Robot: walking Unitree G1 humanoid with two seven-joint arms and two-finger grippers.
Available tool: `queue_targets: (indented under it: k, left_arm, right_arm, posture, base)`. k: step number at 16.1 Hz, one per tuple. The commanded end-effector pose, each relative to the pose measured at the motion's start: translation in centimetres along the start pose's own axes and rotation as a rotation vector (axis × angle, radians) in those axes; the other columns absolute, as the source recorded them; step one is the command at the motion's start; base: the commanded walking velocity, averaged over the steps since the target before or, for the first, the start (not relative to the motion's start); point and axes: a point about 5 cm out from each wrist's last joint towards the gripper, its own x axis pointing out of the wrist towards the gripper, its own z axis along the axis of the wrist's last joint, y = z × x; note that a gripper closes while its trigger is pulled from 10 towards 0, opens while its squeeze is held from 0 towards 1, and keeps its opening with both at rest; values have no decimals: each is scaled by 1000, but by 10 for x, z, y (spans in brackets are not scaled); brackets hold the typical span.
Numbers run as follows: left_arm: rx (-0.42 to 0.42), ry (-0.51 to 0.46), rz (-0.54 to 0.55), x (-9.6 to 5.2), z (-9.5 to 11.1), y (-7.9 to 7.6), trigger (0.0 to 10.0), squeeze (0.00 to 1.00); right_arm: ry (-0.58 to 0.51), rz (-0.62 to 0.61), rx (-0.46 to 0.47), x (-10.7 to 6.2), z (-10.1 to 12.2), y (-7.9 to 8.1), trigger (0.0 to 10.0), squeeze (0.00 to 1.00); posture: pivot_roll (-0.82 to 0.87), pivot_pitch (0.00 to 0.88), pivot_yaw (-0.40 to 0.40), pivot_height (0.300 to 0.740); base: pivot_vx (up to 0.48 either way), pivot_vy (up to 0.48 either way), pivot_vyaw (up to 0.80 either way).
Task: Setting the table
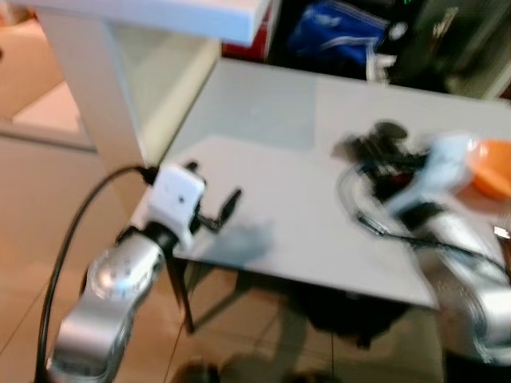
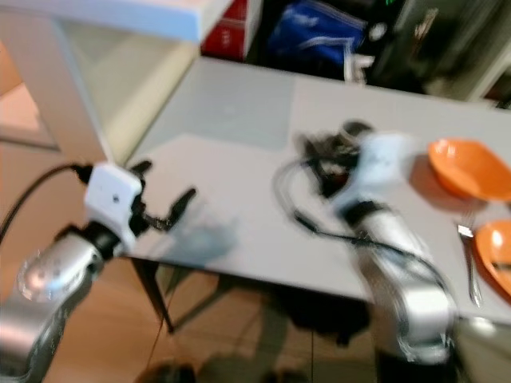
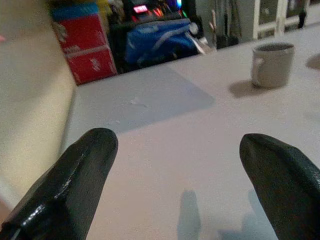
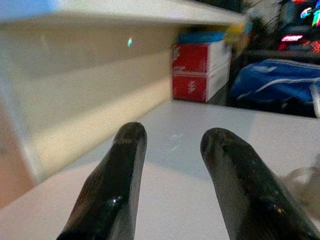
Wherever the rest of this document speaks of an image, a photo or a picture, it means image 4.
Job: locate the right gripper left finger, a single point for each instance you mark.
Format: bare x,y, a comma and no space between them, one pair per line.
112,187

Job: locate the teal flat item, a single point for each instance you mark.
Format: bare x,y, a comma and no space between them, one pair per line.
200,38

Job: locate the white table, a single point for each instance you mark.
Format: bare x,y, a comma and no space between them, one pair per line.
100,75

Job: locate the blue bag with white stripes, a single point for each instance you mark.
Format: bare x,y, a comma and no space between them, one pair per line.
275,80

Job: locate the colourful neon light display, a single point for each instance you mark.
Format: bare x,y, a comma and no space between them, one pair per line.
307,15

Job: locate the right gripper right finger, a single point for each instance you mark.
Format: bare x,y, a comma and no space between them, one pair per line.
245,187

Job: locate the red and white cardboard box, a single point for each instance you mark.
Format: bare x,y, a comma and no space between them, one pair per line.
190,72

